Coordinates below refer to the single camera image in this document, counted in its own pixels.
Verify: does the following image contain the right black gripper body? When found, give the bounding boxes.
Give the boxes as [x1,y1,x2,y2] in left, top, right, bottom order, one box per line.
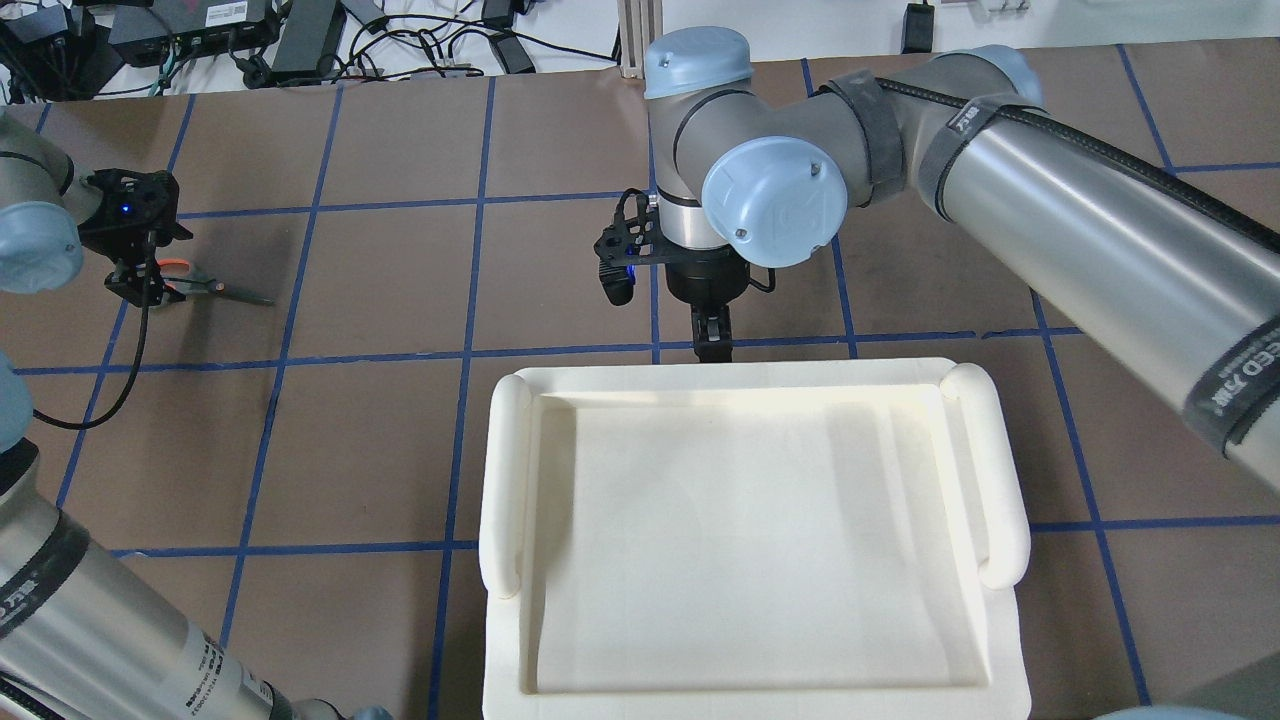
[666,249,750,305]

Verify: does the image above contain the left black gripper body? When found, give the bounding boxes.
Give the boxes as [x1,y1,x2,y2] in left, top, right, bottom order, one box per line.
[79,170,193,301]

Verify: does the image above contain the black orange scissors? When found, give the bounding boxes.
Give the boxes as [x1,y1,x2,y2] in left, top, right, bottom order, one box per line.
[157,258,275,307]

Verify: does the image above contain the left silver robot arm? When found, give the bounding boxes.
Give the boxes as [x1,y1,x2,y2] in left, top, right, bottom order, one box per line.
[1,117,342,719]

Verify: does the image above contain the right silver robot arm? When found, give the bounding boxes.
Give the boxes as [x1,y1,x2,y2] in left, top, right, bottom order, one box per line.
[644,26,1279,486]

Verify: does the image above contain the white foam tray box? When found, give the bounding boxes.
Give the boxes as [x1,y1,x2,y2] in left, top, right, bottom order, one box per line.
[477,357,1032,719]

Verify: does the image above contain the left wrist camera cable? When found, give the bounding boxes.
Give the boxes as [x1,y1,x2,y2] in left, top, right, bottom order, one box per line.
[32,240,161,430]

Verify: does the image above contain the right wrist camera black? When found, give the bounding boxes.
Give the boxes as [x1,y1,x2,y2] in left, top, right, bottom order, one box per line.
[593,188,659,307]

